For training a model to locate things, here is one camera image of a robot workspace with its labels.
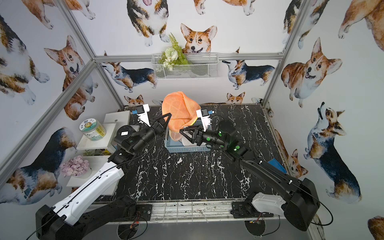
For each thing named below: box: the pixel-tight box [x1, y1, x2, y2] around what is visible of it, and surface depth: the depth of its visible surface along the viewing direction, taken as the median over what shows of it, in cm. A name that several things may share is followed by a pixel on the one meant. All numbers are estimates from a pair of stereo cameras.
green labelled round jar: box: [79, 118, 107, 142], surface depth 73 cm
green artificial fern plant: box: [158, 32, 191, 72], surface depth 82 cm
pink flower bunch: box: [59, 155, 90, 177], surface depth 65 cm
